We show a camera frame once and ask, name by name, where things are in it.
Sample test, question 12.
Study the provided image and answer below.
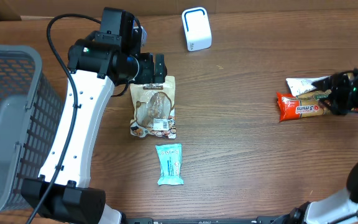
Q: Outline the white tube with gold cap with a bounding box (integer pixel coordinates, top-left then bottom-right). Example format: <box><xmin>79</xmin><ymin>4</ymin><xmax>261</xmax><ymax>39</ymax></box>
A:
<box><xmin>286</xmin><ymin>76</ymin><xmax>328</xmax><ymax>96</ymax></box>

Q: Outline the brown snack pouch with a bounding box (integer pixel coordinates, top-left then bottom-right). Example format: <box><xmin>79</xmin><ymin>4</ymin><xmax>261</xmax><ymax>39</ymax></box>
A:
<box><xmin>130</xmin><ymin>76</ymin><xmax>177</xmax><ymax>139</ymax></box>

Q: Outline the orange pasta package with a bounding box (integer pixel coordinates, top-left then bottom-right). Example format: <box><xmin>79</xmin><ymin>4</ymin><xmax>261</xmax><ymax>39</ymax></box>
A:
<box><xmin>276</xmin><ymin>90</ymin><xmax>331</xmax><ymax>121</ymax></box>

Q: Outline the light blue snack packet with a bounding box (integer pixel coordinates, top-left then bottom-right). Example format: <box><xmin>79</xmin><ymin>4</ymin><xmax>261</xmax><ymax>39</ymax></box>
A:
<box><xmin>155</xmin><ymin>144</ymin><xmax>184</xmax><ymax>185</ymax></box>

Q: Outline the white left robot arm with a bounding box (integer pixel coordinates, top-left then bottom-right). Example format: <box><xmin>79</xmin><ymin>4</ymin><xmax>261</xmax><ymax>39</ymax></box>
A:
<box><xmin>21</xmin><ymin>7</ymin><xmax>167</xmax><ymax>224</ymax></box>

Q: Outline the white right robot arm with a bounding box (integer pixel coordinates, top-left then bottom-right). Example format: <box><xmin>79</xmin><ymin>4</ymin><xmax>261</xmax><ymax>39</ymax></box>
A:
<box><xmin>273</xmin><ymin>68</ymin><xmax>358</xmax><ymax>224</ymax></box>

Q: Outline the white barcode scanner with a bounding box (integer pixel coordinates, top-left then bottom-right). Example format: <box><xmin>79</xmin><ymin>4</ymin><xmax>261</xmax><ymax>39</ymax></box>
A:
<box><xmin>181</xmin><ymin>7</ymin><xmax>212</xmax><ymax>52</ymax></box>

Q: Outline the grey plastic shopping basket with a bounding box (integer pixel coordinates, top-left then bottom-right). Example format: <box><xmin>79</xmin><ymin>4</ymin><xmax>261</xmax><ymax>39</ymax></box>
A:
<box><xmin>0</xmin><ymin>45</ymin><xmax>64</xmax><ymax>212</ymax></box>

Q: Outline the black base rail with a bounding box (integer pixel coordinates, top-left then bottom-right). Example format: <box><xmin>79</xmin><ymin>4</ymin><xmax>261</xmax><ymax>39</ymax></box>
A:
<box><xmin>123</xmin><ymin>215</ymin><xmax>288</xmax><ymax>224</ymax></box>

